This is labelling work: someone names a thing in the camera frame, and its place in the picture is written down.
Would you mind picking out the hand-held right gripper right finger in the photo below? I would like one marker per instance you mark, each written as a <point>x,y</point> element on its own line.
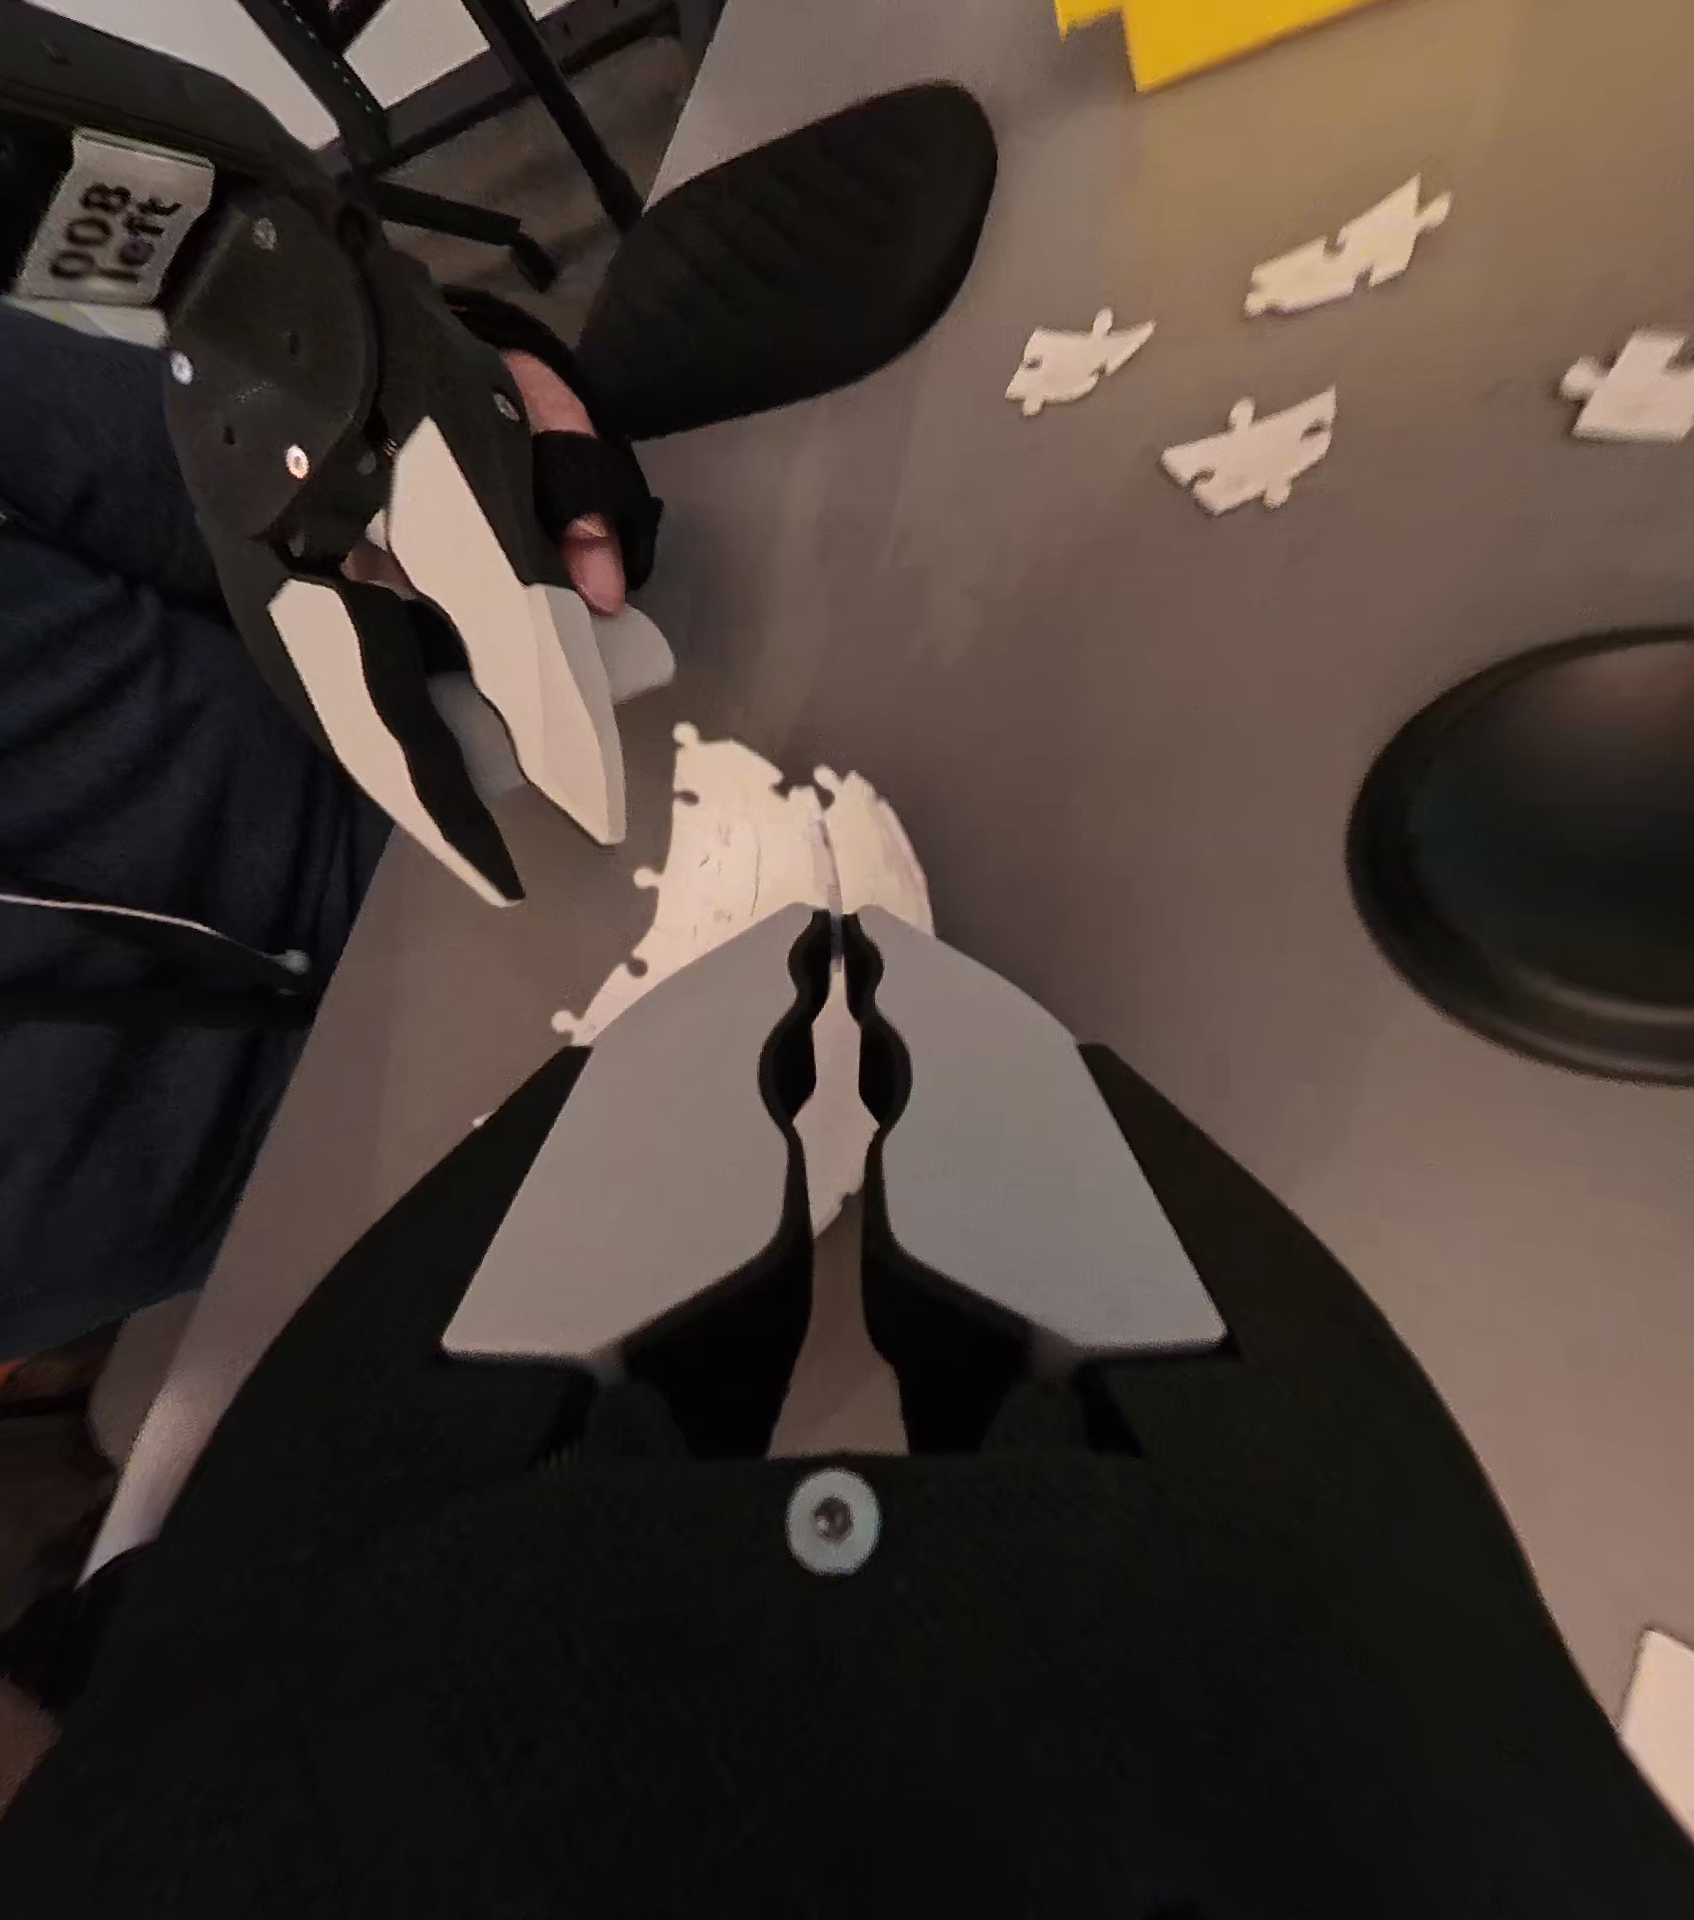
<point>1043,1201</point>

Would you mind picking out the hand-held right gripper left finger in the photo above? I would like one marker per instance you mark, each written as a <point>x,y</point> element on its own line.
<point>638,1201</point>

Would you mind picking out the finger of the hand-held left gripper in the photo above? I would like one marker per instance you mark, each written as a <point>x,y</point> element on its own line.
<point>519,630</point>
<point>382,707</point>

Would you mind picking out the assembled white puzzle section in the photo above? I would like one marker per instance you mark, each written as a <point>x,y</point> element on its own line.
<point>743,871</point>

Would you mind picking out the black round ball stand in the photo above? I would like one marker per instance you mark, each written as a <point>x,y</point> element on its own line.
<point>1599,871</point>

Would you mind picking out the scattered loose puzzle pieces group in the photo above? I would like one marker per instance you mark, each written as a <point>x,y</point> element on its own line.
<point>1253,450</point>

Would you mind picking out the person's left hand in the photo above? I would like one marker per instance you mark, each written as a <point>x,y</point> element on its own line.
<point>597,564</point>

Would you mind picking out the grey chair base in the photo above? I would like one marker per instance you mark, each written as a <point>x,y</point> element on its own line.
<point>554,114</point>

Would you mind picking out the black chair armrest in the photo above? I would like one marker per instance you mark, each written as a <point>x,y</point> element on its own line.
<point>789,257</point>

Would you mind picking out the yellow storage bin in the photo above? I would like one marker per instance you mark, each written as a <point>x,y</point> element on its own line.
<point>1209,36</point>

